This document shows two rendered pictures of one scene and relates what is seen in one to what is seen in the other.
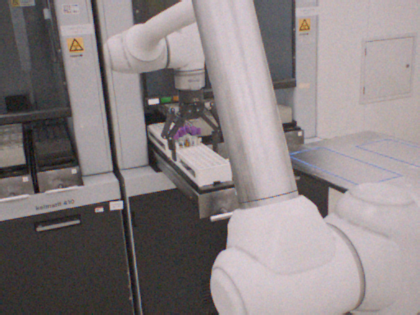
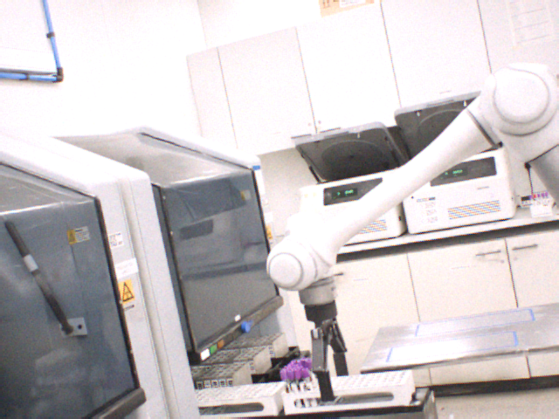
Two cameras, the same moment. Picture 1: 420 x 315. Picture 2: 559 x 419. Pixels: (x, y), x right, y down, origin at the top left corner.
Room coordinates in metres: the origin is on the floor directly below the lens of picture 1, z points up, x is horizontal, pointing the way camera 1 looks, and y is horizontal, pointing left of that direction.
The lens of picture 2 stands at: (0.38, 1.39, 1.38)
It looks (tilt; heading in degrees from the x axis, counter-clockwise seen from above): 3 degrees down; 310
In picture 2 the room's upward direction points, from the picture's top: 11 degrees counter-clockwise
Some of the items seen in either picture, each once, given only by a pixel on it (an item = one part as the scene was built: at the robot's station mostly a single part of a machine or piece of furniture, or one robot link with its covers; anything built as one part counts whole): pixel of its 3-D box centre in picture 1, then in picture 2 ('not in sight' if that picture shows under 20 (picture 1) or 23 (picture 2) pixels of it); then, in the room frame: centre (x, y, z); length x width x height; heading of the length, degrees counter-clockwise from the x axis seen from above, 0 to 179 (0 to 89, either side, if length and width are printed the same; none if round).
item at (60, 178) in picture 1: (52, 152); not in sight; (1.85, 0.60, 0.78); 0.73 x 0.14 x 0.09; 19
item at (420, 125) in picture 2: not in sight; (454, 160); (2.27, -2.43, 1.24); 0.62 x 0.56 x 0.69; 110
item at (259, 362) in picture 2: not in sight; (259, 362); (1.86, -0.14, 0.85); 0.12 x 0.02 x 0.06; 109
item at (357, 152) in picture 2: not in sight; (355, 183); (2.82, -2.24, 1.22); 0.62 x 0.56 x 0.64; 107
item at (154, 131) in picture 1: (170, 139); (227, 404); (1.73, 0.14, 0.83); 0.30 x 0.10 x 0.06; 19
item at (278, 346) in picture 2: (277, 116); (278, 346); (1.91, -0.29, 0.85); 0.12 x 0.02 x 0.06; 108
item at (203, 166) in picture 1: (198, 162); (348, 394); (1.43, 0.03, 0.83); 0.30 x 0.10 x 0.06; 19
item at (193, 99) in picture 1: (191, 103); (322, 321); (1.46, 0.04, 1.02); 0.08 x 0.07 x 0.09; 109
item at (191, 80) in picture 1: (189, 79); (317, 291); (1.46, 0.04, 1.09); 0.09 x 0.09 x 0.06
